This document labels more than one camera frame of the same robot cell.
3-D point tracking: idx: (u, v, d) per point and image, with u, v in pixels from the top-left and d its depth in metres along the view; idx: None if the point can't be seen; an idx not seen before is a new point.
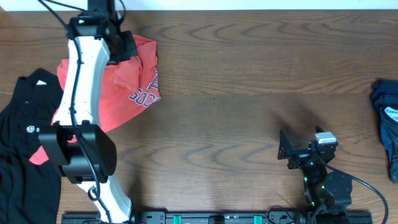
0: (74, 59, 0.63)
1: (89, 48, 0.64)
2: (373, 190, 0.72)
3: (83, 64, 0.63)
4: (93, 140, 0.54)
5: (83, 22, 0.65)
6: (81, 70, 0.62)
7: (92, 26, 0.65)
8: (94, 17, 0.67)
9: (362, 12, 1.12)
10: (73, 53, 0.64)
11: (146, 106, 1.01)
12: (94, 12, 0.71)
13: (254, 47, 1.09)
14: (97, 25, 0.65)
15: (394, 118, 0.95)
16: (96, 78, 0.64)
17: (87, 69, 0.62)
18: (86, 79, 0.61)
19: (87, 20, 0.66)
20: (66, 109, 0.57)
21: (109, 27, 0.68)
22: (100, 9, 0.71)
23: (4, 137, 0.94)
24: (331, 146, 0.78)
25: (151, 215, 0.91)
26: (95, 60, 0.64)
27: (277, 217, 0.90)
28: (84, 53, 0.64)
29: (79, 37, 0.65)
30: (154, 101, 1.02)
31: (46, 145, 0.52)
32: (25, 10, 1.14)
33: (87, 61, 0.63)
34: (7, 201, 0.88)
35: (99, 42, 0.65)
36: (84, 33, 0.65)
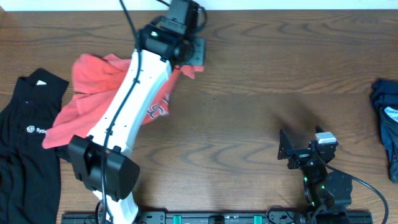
0: (134, 73, 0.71)
1: (150, 69, 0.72)
2: (374, 190, 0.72)
3: (137, 83, 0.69)
4: (116, 170, 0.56)
5: (157, 37, 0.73)
6: (135, 88, 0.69)
7: (164, 44, 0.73)
8: (168, 36, 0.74)
9: (362, 12, 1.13)
10: (135, 66, 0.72)
11: (153, 117, 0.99)
12: (173, 20, 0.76)
13: (254, 47, 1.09)
14: (168, 46, 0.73)
15: (393, 118, 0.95)
16: (145, 98, 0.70)
17: (140, 90, 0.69)
18: (135, 100, 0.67)
19: (160, 37, 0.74)
20: (101, 134, 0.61)
21: (178, 48, 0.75)
22: (178, 18, 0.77)
23: (4, 137, 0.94)
24: (331, 146, 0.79)
25: (151, 215, 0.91)
26: (152, 83, 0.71)
27: (277, 217, 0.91)
28: (143, 74, 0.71)
29: (144, 51, 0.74)
30: (162, 114, 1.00)
31: (73, 154, 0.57)
32: (25, 10, 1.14)
33: (143, 83, 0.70)
34: (7, 201, 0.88)
35: (163, 65, 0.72)
36: (150, 47, 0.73)
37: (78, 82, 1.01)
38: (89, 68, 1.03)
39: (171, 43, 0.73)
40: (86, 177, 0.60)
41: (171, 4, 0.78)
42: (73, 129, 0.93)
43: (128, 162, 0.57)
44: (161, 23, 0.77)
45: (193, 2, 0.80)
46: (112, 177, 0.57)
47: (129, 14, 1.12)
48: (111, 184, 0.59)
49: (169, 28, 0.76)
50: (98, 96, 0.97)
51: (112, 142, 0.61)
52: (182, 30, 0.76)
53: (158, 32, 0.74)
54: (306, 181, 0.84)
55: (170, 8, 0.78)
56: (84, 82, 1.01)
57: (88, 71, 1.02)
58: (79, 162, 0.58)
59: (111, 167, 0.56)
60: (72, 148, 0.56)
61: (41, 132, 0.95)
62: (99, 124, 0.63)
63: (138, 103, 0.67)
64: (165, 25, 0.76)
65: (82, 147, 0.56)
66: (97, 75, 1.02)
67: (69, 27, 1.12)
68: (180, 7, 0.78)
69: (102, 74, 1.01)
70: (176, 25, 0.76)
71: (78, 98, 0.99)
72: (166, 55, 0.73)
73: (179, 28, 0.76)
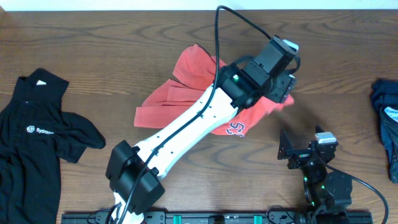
0: (201, 104, 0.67)
1: (217, 107, 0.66)
2: (374, 190, 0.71)
3: (200, 117, 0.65)
4: (147, 190, 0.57)
5: (237, 81, 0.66)
6: (194, 121, 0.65)
7: (240, 91, 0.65)
8: (246, 84, 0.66)
9: (362, 12, 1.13)
10: (206, 97, 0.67)
11: (228, 133, 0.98)
12: (259, 66, 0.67)
13: (254, 47, 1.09)
14: (244, 95, 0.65)
15: (394, 118, 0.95)
16: (200, 135, 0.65)
17: (199, 126, 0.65)
18: (189, 135, 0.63)
19: (239, 81, 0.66)
20: (147, 150, 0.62)
21: (252, 99, 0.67)
22: (265, 66, 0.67)
23: (4, 137, 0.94)
24: (331, 146, 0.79)
25: (151, 215, 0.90)
26: (211, 124, 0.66)
27: (277, 217, 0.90)
28: (209, 110, 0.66)
29: (219, 88, 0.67)
30: (237, 134, 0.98)
31: (115, 157, 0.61)
32: (24, 10, 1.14)
33: (206, 119, 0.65)
34: (7, 201, 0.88)
35: (232, 112, 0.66)
36: (226, 88, 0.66)
37: (179, 68, 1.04)
38: (196, 60, 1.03)
39: (247, 94, 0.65)
40: (115, 180, 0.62)
41: (267, 49, 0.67)
42: (161, 116, 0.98)
43: (160, 188, 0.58)
44: (247, 66, 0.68)
45: (288, 52, 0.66)
46: (138, 193, 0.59)
47: (129, 14, 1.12)
48: (134, 197, 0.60)
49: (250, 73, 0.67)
50: (190, 92, 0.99)
51: (153, 163, 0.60)
52: (262, 80, 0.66)
53: (239, 76, 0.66)
54: (306, 180, 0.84)
55: (263, 53, 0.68)
56: (183, 73, 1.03)
57: (191, 64, 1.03)
58: (117, 164, 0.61)
59: (143, 184, 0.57)
60: (117, 151, 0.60)
61: (41, 132, 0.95)
62: (150, 139, 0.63)
63: (189, 139, 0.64)
64: (249, 68, 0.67)
65: (126, 155, 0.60)
66: (199, 70, 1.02)
67: (69, 27, 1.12)
68: (272, 55, 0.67)
69: (204, 71, 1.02)
70: (260, 72, 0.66)
71: (171, 85, 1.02)
72: (237, 102, 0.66)
73: (261, 78, 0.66)
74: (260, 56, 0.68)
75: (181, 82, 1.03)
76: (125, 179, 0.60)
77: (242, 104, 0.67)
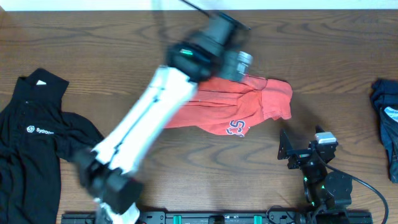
0: (155, 89, 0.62)
1: (172, 91, 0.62)
2: (374, 190, 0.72)
3: (156, 102, 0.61)
4: (114, 191, 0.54)
5: (189, 56, 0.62)
6: (152, 109, 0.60)
7: (193, 64, 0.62)
8: (201, 57, 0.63)
9: (362, 12, 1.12)
10: (158, 82, 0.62)
11: (228, 133, 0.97)
12: (209, 37, 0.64)
13: (254, 47, 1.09)
14: (198, 66, 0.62)
15: (394, 118, 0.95)
16: (161, 119, 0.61)
17: (158, 111, 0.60)
18: (151, 121, 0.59)
19: (193, 55, 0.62)
20: (107, 151, 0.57)
21: (208, 70, 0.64)
22: (216, 37, 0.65)
23: (4, 137, 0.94)
24: (331, 146, 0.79)
25: (151, 215, 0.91)
26: (170, 106, 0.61)
27: (277, 217, 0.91)
28: (164, 94, 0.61)
29: (168, 68, 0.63)
30: (238, 134, 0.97)
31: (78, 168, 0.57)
32: (23, 10, 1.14)
33: (164, 102, 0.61)
34: (7, 201, 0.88)
35: (189, 87, 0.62)
36: (177, 65, 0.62)
37: None
38: None
39: (202, 66, 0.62)
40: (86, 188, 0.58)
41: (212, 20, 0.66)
42: None
43: (129, 185, 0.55)
44: (197, 39, 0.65)
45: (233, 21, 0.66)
46: (110, 196, 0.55)
47: (129, 14, 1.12)
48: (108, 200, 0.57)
49: (203, 45, 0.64)
50: None
51: (117, 161, 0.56)
52: (214, 50, 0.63)
53: (192, 50, 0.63)
54: (306, 180, 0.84)
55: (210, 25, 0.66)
56: None
57: None
58: (82, 175, 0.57)
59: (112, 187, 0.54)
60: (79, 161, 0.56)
61: (41, 132, 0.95)
62: (107, 139, 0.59)
63: (150, 126, 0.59)
64: (199, 40, 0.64)
65: (87, 163, 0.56)
66: None
67: (69, 27, 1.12)
68: (220, 25, 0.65)
69: None
70: (211, 42, 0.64)
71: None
72: (193, 76, 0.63)
73: (213, 47, 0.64)
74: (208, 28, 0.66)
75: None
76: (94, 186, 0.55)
77: (197, 78, 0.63)
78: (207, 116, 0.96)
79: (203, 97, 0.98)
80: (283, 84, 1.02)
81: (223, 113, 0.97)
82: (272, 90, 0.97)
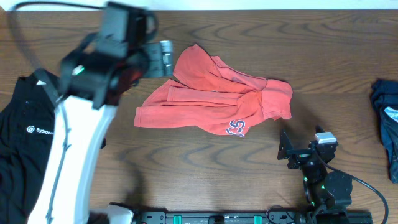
0: (58, 133, 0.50)
1: (74, 128, 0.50)
2: (374, 190, 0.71)
3: (68, 147, 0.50)
4: None
5: (81, 72, 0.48)
6: (66, 157, 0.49)
7: (97, 75, 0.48)
8: (93, 71, 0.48)
9: (362, 12, 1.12)
10: (58, 124, 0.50)
11: (228, 133, 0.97)
12: (110, 38, 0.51)
13: (254, 47, 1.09)
14: (101, 77, 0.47)
15: (394, 118, 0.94)
16: (94, 157, 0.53)
17: (73, 157, 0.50)
18: (71, 175, 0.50)
19: (85, 70, 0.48)
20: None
21: (116, 79, 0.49)
22: (117, 35, 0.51)
23: (4, 137, 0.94)
24: (331, 146, 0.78)
25: (151, 215, 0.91)
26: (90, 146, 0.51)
27: (277, 217, 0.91)
28: (68, 135, 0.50)
29: (69, 96, 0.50)
30: (238, 134, 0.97)
31: None
32: (23, 10, 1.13)
33: (77, 145, 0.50)
34: (7, 201, 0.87)
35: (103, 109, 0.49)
36: (79, 85, 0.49)
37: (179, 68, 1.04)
38: (196, 61, 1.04)
39: (109, 73, 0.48)
40: None
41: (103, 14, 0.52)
42: (162, 116, 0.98)
43: None
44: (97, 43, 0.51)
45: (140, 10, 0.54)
46: None
47: None
48: None
49: (104, 50, 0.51)
50: (191, 93, 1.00)
51: None
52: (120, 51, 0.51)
53: (81, 66, 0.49)
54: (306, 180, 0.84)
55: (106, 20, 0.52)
56: (185, 72, 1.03)
57: (192, 63, 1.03)
58: None
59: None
60: None
61: (41, 132, 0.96)
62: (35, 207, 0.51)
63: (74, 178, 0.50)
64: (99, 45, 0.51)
65: None
66: (199, 70, 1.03)
67: (69, 27, 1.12)
68: (117, 18, 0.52)
69: (204, 72, 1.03)
70: (113, 44, 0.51)
71: (171, 85, 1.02)
72: (97, 94, 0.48)
73: (119, 48, 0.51)
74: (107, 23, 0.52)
75: (181, 82, 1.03)
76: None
77: (107, 91, 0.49)
78: (206, 117, 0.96)
79: (203, 97, 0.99)
80: (284, 85, 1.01)
81: (223, 113, 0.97)
82: (273, 90, 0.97)
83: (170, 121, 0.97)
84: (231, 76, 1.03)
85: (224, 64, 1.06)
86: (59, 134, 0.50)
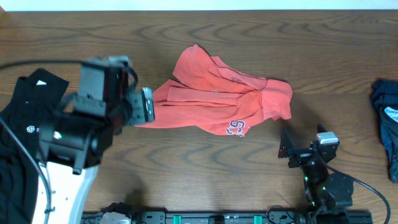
0: (43, 197, 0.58)
1: (61, 191, 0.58)
2: (375, 191, 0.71)
3: (51, 211, 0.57)
4: None
5: (61, 139, 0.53)
6: (51, 218, 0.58)
7: (78, 138, 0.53)
8: (71, 133, 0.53)
9: (362, 12, 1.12)
10: (42, 190, 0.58)
11: (228, 133, 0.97)
12: (89, 99, 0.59)
13: (254, 47, 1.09)
14: (81, 140, 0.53)
15: (393, 118, 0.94)
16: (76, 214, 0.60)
17: (57, 219, 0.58)
18: None
19: (64, 134, 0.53)
20: None
21: (95, 140, 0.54)
22: (96, 95, 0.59)
23: (4, 137, 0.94)
24: (333, 146, 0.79)
25: (151, 215, 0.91)
26: (71, 208, 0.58)
27: (277, 217, 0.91)
28: (52, 200, 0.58)
29: (51, 161, 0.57)
30: (238, 134, 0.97)
31: None
32: (23, 10, 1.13)
33: (60, 208, 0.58)
34: (7, 201, 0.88)
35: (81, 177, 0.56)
36: (61, 148, 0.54)
37: (179, 68, 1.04)
38: (196, 61, 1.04)
39: (88, 135, 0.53)
40: None
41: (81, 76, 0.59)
42: (161, 116, 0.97)
43: None
44: (76, 104, 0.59)
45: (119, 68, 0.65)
46: None
47: (129, 14, 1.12)
48: None
49: (84, 111, 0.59)
50: (191, 92, 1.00)
51: None
52: (101, 110, 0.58)
53: (61, 130, 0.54)
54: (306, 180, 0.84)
55: (83, 83, 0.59)
56: (185, 73, 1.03)
57: (192, 64, 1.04)
58: None
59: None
60: None
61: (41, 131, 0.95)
62: None
63: None
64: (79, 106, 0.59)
65: None
66: (199, 71, 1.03)
67: (69, 27, 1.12)
68: (95, 81, 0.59)
69: (204, 72, 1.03)
70: (92, 104, 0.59)
71: (171, 85, 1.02)
72: (80, 155, 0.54)
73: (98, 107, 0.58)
74: (82, 88, 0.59)
75: (181, 83, 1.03)
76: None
77: (89, 152, 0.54)
78: (206, 117, 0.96)
79: (203, 97, 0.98)
80: (285, 85, 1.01)
81: (223, 113, 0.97)
82: (273, 90, 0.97)
83: (169, 122, 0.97)
84: (231, 76, 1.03)
85: (224, 65, 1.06)
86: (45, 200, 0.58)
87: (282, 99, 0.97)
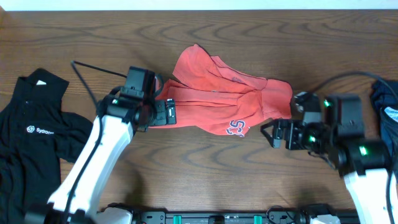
0: (94, 133, 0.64)
1: (111, 130, 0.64)
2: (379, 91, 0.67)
3: (100, 145, 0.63)
4: None
5: (116, 105, 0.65)
6: (98, 151, 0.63)
7: (125, 109, 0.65)
8: (125, 103, 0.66)
9: (362, 12, 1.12)
10: (96, 129, 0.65)
11: (228, 133, 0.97)
12: (130, 88, 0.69)
13: (254, 47, 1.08)
14: (131, 109, 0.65)
15: (393, 118, 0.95)
16: (111, 160, 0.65)
17: (104, 152, 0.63)
18: (99, 162, 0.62)
19: (121, 102, 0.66)
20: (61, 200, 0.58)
21: (139, 113, 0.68)
22: (137, 86, 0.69)
23: (4, 137, 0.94)
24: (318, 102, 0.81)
25: (151, 215, 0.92)
26: (114, 147, 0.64)
27: (277, 218, 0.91)
28: (104, 135, 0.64)
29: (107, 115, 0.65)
30: (238, 134, 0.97)
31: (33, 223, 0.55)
32: (23, 10, 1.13)
33: (107, 143, 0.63)
34: (7, 201, 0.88)
35: (127, 125, 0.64)
36: (113, 112, 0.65)
37: (179, 68, 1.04)
38: (196, 61, 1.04)
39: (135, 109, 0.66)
40: None
41: (129, 72, 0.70)
42: None
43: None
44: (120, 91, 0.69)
45: (153, 73, 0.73)
46: None
47: (129, 14, 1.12)
48: None
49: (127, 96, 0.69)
50: (191, 92, 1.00)
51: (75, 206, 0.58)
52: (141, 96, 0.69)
53: (117, 99, 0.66)
54: (315, 140, 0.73)
55: (128, 76, 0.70)
56: (184, 73, 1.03)
57: (192, 63, 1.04)
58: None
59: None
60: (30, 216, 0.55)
61: (41, 132, 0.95)
62: (62, 186, 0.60)
63: (101, 166, 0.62)
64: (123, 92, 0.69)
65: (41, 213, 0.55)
66: (199, 70, 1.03)
67: (68, 27, 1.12)
68: (137, 78, 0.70)
69: (204, 72, 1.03)
70: (134, 91, 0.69)
71: (171, 85, 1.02)
72: (127, 117, 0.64)
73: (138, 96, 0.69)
74: (127, 80, 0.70)
75: (181, 82, 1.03)
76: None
77: (133, 119, 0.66)
78: (206, 117, 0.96)
79: (203, 97, 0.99)
80: (285, 85, 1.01)
81: (223, 113, 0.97)
82: (273, 91, 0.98)
83: None
84: (231, 76, 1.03)
85: (225, 65, 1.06)
86: (93, 140, 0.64)
87: (282, 99, 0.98)
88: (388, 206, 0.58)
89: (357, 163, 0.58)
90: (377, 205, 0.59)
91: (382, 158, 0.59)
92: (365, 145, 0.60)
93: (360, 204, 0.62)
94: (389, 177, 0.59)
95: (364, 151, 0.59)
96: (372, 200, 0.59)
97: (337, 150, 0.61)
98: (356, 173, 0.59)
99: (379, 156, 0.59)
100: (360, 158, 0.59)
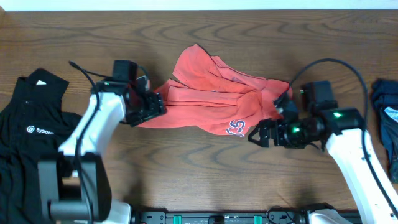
0: (93, 101, 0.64)
1: (110, 97, 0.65)
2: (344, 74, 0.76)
3: (100, 109, 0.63)
4: (89, 173, 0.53)
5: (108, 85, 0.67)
6: (99, 112, 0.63)
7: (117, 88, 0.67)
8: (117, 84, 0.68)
9: (362, 12, 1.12)
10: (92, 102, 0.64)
11: (228, 133, 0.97)
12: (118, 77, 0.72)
13: (254, 47, 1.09)
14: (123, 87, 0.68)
15: (394, 118, 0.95)
16: (109, 122, 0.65)
17: (106, 113, 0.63)
18: (102, 119, 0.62)
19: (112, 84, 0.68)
20: (70, 147, 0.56)
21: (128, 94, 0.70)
22: (124, 74, 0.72)
23: (4, 137, 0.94)
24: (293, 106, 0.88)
25: (151, 215, 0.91)
26: (112, 110, 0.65)
27: (277, 217, 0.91)
28: (102, 101, 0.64)
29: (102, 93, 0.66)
30: (238, 134, 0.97)
31: (42, 172, 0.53)
32: (23, 10, 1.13)
33: (107, 106, 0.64)
34: (7, 201, 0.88)
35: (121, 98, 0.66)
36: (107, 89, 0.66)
37: (179, 68, 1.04)
38: (196, 61, 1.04)
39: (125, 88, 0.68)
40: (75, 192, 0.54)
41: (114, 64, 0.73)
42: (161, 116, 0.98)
43: (91, 173, 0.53)
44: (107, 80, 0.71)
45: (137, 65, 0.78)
46: (93, 183, 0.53)
47: (129, 14, 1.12)
48: (94, 191, 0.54)
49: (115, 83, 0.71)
50: (191, 92, 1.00)
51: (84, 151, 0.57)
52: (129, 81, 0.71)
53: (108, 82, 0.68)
54: (299, 130, 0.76)
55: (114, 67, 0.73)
56: (184, 72, 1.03)
57: (192, 63, 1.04)
58: (49, 178, 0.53)
59: (86, 176, 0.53)
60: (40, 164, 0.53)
61: (41, 132, 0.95)
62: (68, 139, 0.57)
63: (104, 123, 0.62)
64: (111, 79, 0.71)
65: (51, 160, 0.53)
66: (199, 70, 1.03)
67: (68, 27, 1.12)
68: (123, 67, 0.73)
69: (204, 72, 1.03)
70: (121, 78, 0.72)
71: (171, 85, 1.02)
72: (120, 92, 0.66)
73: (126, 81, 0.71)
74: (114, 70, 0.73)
75: (181, 82, 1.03)
76: (56, 189, 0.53)
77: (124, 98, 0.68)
78: (206, 117, 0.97)
79: (202, 97, 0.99)
80: (285, 85, 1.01)
81: (223, 113, 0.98)
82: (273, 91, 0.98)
83: (169, 122, 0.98)
84: (231, 76, 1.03)
85: (225, 65, 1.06)
86: (92, 108, 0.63)
87: None
88: (365, 155, 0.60)
89: (333, 124, 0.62)
90: (358, 159, 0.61)
91: (354, 121, 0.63)
92: (339, 111, 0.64)
93: (344, 165, 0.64)
94: (363, 132, 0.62)
95: (339, 114, 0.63)
96: (357, 155, 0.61)
97: (316, 120, 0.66)
98: (334, 134, 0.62)
99: (352, 119, 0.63)
100: (336, 121, 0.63)
